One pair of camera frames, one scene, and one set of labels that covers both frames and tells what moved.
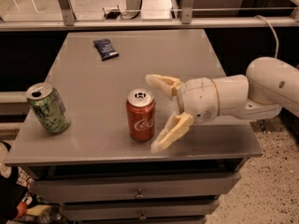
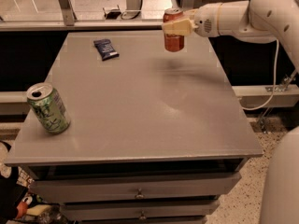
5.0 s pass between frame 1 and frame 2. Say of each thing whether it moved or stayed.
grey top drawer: stayed
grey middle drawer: stayed
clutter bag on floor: stayed
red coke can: moved
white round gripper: moved
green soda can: stayed
